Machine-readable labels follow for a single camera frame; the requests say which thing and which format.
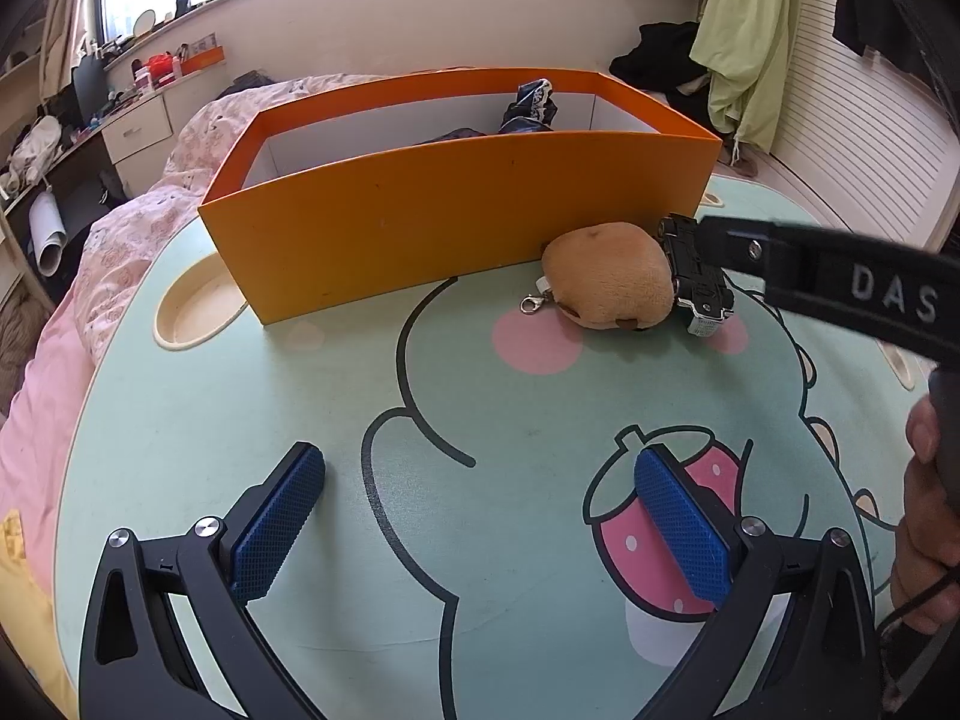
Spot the dark hanging garment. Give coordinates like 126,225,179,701
832,0,931,76

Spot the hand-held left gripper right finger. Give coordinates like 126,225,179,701
634,444,880,720

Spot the pink bed sheet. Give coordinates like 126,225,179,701
0,292,95,601

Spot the dark cloth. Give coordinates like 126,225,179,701
217,69,275,98

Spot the light green hanging cloth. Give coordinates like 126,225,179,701
690,0,792,155

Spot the black toy car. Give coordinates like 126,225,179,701
656,214,737,338

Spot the orange cardboard box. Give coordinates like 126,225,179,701
199,67,722,325

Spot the pink patterned duvet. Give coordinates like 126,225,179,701
79,75,391,368

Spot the rolled white paper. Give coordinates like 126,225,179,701
28,191,68,275

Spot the white cloth bundle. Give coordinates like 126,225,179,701
0,116,61,188

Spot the yellow cloth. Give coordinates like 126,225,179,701
0,510,80,720

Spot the person's right hand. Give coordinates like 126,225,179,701
892,394,960,635

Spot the black monitor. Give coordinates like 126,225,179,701
71,56,110,128

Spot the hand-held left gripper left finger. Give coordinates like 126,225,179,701
79,441,328,720

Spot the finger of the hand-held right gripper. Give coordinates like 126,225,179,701
694,214,815,308

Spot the white slatted door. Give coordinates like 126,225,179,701
772,0,960,248

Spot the black plastic bag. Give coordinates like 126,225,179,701
501,77,560,136

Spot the black cable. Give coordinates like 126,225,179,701
874,577,950,713

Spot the black clothes pile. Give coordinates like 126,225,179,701
611,21,710,95

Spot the green cartoon desktop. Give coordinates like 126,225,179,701
52,172,960,720

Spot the brown plush keychain toy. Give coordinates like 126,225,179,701
520,223,676,332

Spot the beige curtain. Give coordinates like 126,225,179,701
41,0,83,98

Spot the white drawer cabinet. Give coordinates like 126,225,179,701
101,94,177,196

